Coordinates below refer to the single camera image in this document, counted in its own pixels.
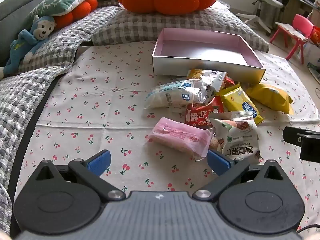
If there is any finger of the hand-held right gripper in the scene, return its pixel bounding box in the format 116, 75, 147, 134
283, 126, 320, 162

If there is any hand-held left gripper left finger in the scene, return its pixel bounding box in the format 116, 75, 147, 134
30, 150, 126, 202

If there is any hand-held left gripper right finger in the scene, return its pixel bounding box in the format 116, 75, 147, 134
192, 150, 290, 202

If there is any white pecan snack packet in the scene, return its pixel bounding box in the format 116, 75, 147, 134
209, 111, 261, 165

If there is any large red snack packet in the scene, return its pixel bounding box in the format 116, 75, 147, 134
185, 95, 225, 130

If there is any pink snack packet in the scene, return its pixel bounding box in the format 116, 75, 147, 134
146, 117, 213, 161

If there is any plain yellow snack packet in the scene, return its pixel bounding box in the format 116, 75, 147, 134
246, 83, 293, 115

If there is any yellow packet with blue label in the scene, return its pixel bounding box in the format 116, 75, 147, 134
217, 84, 264, 126

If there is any white blue snack packet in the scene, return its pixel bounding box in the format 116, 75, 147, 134
144, 79, 208, 109

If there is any white and orange cracker packet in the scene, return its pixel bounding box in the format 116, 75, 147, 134
187, 69, 228, 93

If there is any pink cardboard box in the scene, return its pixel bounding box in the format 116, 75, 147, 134
152, 28, 266, 84

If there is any cherry print bed sheet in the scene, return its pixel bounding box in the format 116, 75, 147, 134
15, 41, 320, 230

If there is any white bag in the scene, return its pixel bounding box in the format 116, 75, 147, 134
304, 41, 320, 65

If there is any grey checkered blanket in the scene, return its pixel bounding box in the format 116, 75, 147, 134
0, 5, 120, 235

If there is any small red bag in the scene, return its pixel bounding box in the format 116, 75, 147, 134
310, 26, 320, 46

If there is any printed paper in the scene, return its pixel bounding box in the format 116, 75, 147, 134
275, 22, 310, 40

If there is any pink plastic chair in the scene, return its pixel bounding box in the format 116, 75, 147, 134
269, 14, 314, 64

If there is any grey checkered pillow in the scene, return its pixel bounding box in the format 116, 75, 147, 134
92, 5, 270, 53

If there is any blue monkey plush toy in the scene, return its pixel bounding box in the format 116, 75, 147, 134
0, 15, 57, 78

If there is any small orange pumpkin cushion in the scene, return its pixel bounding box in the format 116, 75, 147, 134
54, 0, 98, 30

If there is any green leaf-print pillow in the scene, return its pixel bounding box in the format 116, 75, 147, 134
24, 0, 107, 24

